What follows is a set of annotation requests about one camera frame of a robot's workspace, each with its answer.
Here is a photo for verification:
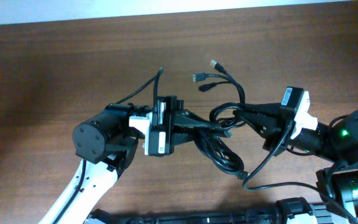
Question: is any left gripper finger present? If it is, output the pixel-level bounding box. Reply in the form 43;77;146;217
172;130;226;146
174;110;219;128

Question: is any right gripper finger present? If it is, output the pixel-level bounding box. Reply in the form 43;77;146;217
243;103;281;117
233;110;283;139

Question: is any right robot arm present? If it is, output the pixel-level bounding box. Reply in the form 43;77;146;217
233;102;358;223

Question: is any black cable bundle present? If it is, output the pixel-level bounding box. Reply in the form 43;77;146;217
192;59;250;180

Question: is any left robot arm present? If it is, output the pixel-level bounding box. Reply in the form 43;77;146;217
41;96;230;223

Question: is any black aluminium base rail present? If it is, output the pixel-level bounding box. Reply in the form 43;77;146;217
85;198;334;224

